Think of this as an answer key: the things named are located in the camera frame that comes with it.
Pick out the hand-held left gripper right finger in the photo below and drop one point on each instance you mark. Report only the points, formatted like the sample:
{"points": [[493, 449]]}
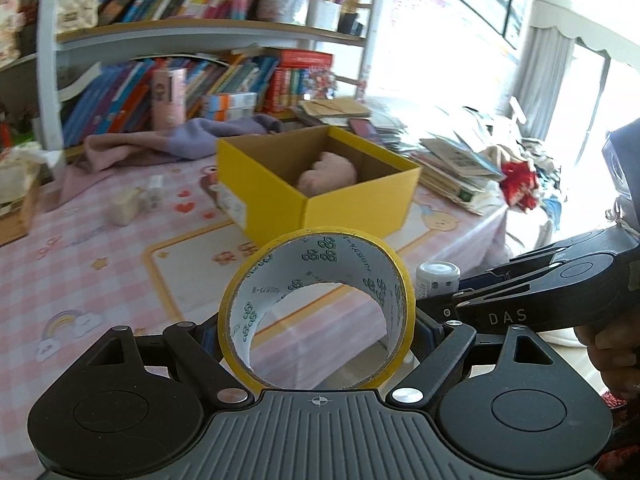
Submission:
{"points": [[425, 331]]}

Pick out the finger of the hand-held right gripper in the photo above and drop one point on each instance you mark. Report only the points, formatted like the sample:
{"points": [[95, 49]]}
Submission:
{"points": [[505, 271], [490, 312]]}

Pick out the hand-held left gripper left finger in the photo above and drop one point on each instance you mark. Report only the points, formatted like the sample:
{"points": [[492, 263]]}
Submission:
{"points": [[210, 334]]}

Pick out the small purple label bottle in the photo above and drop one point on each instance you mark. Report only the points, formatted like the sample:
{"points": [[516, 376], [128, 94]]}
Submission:
{"points": [[437, 280]]}

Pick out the yellow tape roll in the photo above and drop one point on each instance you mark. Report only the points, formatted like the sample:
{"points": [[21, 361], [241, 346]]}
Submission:
{"points": [[320, 260]]}

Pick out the yellow cardboard box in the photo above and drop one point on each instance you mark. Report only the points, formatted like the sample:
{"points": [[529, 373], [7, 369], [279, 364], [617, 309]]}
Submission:
{"points": [[270, 195]]}

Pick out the pink plush toy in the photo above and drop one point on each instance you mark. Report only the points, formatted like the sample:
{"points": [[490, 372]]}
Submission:
{"points": [[330, 172]]}

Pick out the person's right hand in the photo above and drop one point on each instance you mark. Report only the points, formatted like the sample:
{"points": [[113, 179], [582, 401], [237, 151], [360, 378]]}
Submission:
{"points": [[617, 350]]}

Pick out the red crumpled cloth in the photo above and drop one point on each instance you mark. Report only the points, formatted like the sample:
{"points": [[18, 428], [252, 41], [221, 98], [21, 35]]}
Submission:
{"points": [[520, 184]]}

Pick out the pile of thin booklets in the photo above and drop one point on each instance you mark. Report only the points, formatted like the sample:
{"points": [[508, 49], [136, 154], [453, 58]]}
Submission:
{"points": [[460, 170]]}

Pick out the pink checked printed tablecloth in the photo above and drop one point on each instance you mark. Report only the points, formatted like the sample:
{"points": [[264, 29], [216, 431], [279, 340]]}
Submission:
{"points": [[100, 270]]}

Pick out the person's red garment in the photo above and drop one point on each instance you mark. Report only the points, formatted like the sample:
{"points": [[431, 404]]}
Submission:
{"points": [[622, 440]]}

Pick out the stack of loose papers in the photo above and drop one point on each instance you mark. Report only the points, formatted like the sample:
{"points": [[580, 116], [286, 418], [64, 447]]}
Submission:
{"points": [[395, 127]]}

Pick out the pink and purple cloth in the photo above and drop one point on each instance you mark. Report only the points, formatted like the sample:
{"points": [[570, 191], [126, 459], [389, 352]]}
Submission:
{"points": [[200, 135]]}

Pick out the smartphone with red screen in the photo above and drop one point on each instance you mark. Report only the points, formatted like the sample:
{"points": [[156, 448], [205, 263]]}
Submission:
{"points": [[365, 129]]}

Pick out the grey curtain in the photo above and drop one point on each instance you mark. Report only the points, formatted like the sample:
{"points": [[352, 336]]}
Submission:
{"points": [[550, 75]]}

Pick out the orange and blue carton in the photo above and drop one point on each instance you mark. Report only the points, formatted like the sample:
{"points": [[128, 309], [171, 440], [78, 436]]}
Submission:
{"points": [[230, 114], [232, 101]]}

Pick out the brown paper envelope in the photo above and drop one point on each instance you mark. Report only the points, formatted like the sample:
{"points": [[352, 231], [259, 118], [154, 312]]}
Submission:
{"points": [[332, 108]]}

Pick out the wooden tissue box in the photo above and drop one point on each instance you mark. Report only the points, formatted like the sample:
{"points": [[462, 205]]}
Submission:
{"points": [[17, 195]]}

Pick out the row of colourful books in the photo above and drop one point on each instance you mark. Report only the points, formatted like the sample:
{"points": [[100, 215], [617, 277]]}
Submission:
{"points": [[115, 95]]}

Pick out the red boxed book set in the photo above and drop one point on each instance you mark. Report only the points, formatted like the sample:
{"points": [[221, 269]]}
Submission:
{"points": [[292, 85]]}

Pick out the black pen cup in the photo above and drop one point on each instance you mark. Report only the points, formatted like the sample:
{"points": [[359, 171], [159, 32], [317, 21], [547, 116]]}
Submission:
{"points": [[351, 24]]}

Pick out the white bookshelf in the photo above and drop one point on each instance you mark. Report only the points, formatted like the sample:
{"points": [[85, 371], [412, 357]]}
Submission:
{"points": [[47, 85]]}

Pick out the white pen cup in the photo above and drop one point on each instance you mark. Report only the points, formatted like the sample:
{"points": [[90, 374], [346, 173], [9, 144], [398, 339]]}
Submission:
{"points": [[282, 10], [324, 14]]}

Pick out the white pearl handbag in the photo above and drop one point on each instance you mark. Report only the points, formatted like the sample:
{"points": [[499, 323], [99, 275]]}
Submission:
{"points": [[76, 10]]}

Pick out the stuffed doll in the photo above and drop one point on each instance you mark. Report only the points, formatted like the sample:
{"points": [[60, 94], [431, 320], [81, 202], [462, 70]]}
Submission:
{"points": [[9, 27]]}

